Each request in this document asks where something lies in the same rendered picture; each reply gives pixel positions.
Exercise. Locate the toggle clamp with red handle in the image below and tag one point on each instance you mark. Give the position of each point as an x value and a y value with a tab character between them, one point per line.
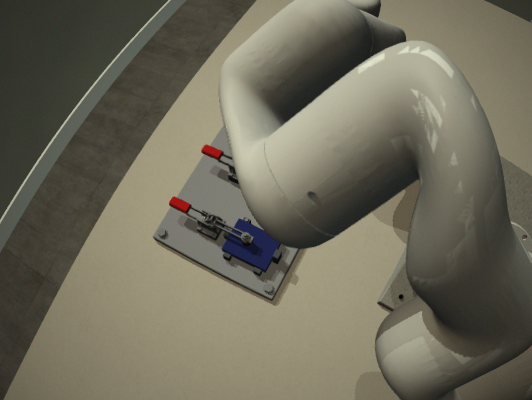
217	154

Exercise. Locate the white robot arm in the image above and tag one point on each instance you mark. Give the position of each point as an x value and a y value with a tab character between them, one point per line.
404	114

